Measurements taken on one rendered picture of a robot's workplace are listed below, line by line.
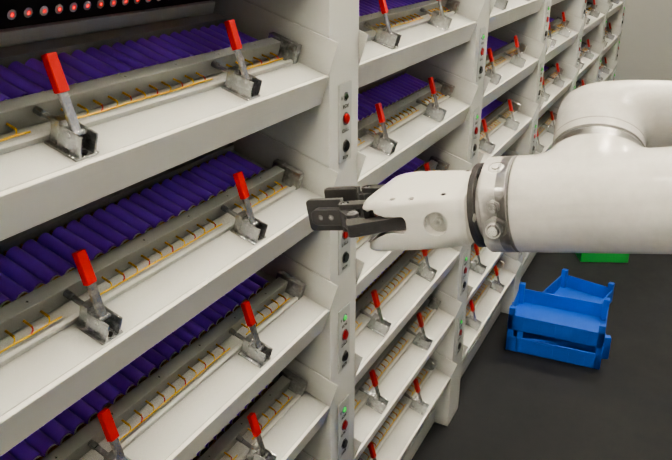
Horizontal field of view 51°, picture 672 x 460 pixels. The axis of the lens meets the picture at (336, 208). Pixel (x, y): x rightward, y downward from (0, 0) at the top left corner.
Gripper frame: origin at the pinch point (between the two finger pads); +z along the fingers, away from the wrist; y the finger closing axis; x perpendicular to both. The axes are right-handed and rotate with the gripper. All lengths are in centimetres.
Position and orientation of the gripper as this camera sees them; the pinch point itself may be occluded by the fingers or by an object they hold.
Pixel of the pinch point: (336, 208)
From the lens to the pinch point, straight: 69.8
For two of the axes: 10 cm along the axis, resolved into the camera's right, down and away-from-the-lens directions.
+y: 4.7, -3.4, 8.2
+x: -1.9, -9.4, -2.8
